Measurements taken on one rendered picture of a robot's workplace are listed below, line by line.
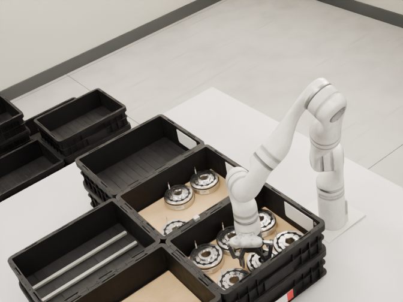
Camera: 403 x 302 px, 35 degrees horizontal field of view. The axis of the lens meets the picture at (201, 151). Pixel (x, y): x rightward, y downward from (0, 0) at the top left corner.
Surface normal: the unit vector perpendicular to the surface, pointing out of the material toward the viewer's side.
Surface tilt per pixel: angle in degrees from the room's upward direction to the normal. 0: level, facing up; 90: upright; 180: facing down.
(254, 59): 0
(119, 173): 0
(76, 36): 90
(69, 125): 0
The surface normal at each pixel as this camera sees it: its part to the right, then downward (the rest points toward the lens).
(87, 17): 0.61, 0.40
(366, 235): -0.15, -0.79
